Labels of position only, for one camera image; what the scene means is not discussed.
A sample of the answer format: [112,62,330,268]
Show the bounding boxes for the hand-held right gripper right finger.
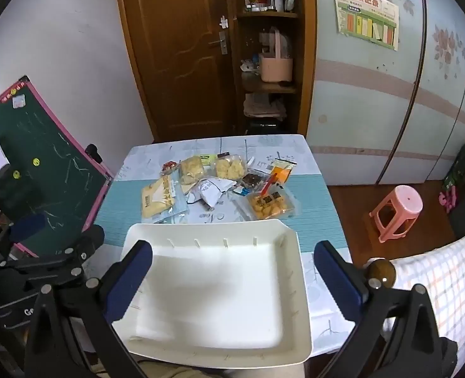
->
[313,239,459,378]

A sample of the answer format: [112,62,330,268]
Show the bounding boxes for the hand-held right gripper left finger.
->
[25,239,153,378]

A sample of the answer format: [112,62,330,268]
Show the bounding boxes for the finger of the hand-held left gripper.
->
[0,213,47,261]
[39,224,105,275]

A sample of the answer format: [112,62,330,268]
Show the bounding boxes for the white plastic tray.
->
[111,220,313,367]

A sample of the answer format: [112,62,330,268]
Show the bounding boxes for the white and orange snack packet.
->
[268,157,298,187]

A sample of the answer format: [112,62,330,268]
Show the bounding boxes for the clear bag of yellow puffs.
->
[214,153,247,180]

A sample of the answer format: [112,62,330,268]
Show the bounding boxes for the clear pack of fried snacks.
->
[236,189,298,221]

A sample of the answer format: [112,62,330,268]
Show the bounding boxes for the brown wooden knob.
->
[365,257,397,289]

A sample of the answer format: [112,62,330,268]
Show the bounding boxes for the cream yellow snack packet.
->
[141,176,179,220]

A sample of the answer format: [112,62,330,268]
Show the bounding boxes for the printed tablecloth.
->
[93,134,355,363]

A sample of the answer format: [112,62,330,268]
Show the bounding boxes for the black clip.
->
[85,144,103,164]

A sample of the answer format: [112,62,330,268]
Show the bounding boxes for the pink plastic stool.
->
[369,185,424,243]

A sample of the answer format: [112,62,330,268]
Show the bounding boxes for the checked blanket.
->
[382,226,465,378]

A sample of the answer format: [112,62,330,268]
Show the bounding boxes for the pale snack packet brown edges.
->
[188,177,238,210]

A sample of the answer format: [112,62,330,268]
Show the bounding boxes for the clear bag of pale pastry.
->
[178,156,206,186]

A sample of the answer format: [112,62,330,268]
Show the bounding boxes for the pink toy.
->
[438,189,458,213]

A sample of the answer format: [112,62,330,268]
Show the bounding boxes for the dark green box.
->
[442,144,465,192]

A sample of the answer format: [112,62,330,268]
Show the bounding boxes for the black appliance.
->
[245,118,284,135]

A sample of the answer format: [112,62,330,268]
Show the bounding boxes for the floral wardrobe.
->
[307,0,465,186]

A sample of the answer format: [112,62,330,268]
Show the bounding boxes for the folded pink cloth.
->
[243,94,287,119]

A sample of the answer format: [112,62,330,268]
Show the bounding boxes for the wooden door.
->
[114,0,241,142]

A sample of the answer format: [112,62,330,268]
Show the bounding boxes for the pink basket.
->
[259,27,294,83]

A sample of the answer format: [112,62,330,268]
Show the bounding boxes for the wooden shelf unit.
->
[232,0,315,136]

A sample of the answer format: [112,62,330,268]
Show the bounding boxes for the cluster of small jars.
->
[245,0,275,12]

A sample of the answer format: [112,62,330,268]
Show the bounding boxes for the green chalkboard pink frame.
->
[0,75,115,258]

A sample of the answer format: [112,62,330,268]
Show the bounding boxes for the silver door handle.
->
[210,31,230,55]

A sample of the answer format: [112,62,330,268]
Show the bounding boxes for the wall poster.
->
[332,0,400,51]

